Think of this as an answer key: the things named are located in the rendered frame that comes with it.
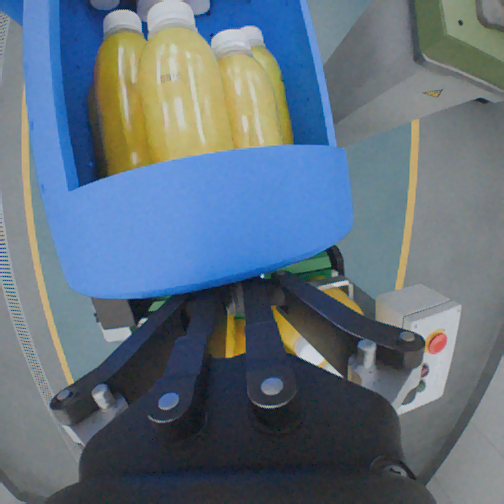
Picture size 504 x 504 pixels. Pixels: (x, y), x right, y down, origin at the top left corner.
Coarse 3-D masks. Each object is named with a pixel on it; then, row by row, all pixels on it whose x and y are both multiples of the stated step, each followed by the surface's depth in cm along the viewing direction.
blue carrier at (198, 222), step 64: (64, 0) 18; (128, 0) 26; (256, 0) 25; (64, 64) 20; (320, 64) 20; (64, 128) 10; (320, 128) 23; (64, 192) 11; (128, 192) 10; (192, 192) 10; (256, 192) 11; (320, 192) 13; (64, 256) 13; (128, 256) 11; (192, 256) 11; (256, 256) 12
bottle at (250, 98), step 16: (240, 48) 19; (224, 64) 18; (240, 64) 18; (256, 64) 19; (224, 80) 18; (240, 80) 18; (256, 80) 18; (240, 96) 18; (256, 96) 19; (272, 96) 20; (240, 112) 19; (256, 112) 19; (272, 112) 20; (240, 128) 19; (256, 128) 19; (272, 128) 20; (240, 144) 20; (256, 144) 20; (272, 144) 20
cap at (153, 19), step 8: (168, 0) 13; (176, 0) 13; (152, 8) 14; (160, 8) 13; (168, 8) 13; (176, 8) 14; (184, 8) 14; (152, 16) 14; (160, 16) 14; (168, 16) 14; (176, 16) 14; (184, 16) 14; (192, 16) 15; (152, 24) 14
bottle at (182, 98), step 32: (160, 32) 13; (192, 32) 14; (160, 64) 13; (192, 64) 14; (160, 96) 14; (192, 96) 14; (224, 96) 16; (160, 128) 15; (192, 128) 15; (224, 128) 16; (160, 160) 15
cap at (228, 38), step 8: (224, 32) 18; (232, 32) 18; (240, 32) 18; (216, 40) 19; (224, 40) 18; (232, 40) 18; (240, 40) 19; (248, 40) 19; (216, 48) 19; (224, 48) 19; (248, 48) 19
